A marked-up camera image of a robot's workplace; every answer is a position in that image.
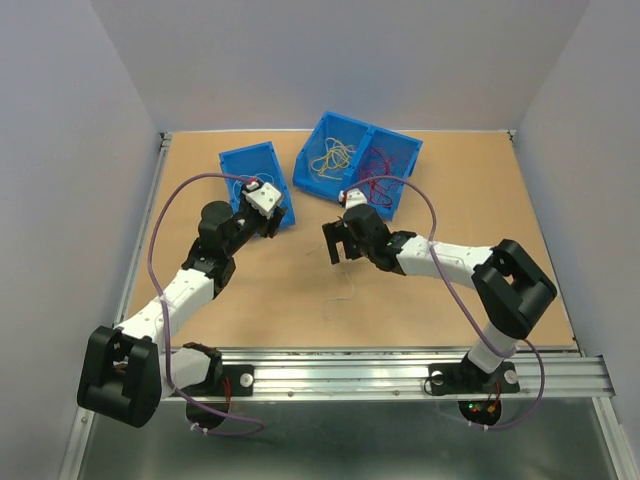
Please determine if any white wire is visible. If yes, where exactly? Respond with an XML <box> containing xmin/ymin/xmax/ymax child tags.
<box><xmin>229</xmin><ymin>172</ymin><xmax>276</xmax><ymax>199</ymax></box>

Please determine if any wire bundle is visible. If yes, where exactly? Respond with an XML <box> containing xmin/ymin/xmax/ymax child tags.
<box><xmin>319</xmin><ymin>269</ymin><xmax>359</xmax><ymax>321</ymax></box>

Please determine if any long red wire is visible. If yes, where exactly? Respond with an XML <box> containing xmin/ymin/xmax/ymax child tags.
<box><xmin>357</xmin><ymin>142</ymin><xmax>416</xmax><ymax>209</ymax></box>

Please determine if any yellow wire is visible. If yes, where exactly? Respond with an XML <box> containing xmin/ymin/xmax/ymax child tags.
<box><xmin>310</xmin><ymin>135</ymin><xmax>359</xmax><ymax>181</ymax></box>

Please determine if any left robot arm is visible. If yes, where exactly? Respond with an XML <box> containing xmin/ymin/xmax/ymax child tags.
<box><xmin>77</xmin><ymin>193</ymin><xmax>286</xmax><ymax>427</ymax></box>

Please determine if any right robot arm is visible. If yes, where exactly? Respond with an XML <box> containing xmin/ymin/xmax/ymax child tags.
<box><xmin>322</xmin><ymin>204</ymin><xmax>557</xmax><ymax>390</ymax></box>

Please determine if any small blue bin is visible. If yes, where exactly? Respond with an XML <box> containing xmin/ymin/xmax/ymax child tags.
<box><xmin>219</xmin><ymin>142</ymin><xmax>296</xmax><ymax>229</ymax></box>

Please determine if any blue double-compartment bin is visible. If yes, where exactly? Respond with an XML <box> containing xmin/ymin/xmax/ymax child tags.
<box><xmin>293</xmin><ymin>112</ymin><xmax>423</xmax><ymax>220</ymax></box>

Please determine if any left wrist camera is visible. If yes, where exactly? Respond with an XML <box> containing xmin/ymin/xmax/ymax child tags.
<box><xmin>243</xmin><ymin>180</ymin><xmax>284</xmax><ymax>219</ymax></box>

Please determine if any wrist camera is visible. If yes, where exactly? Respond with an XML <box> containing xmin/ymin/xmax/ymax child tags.
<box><xmin>243</xmin><ymin>180</ymin><xmax>284</xmax><ymax>219</ymax></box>
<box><xmin>338</xmin><ymin>188</ymin><xmax>368</xmax><ymax>210</ymax></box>

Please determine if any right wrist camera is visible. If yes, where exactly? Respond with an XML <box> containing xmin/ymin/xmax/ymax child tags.
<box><xmin>338</xmin><ymin>188</ymin><xmax>368</xmax><ymax>210</ymax></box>

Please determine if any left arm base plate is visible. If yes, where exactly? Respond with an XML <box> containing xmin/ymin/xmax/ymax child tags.
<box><xmin>181</xmin><ymin>364</ymin><xmax>255</xmax><ymax>397</ymax></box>

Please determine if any aluminium rail frame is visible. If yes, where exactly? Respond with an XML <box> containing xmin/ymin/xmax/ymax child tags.
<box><xmin>73</xmin><ymin>131</ymin><xmax>620</xmax><ymax>479</ymax></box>

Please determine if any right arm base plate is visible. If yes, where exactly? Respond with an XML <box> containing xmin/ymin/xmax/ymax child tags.
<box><xmin>422</xmin><ymin>362</ymin><xmax>521</xmax><ymax>396</ymax></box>

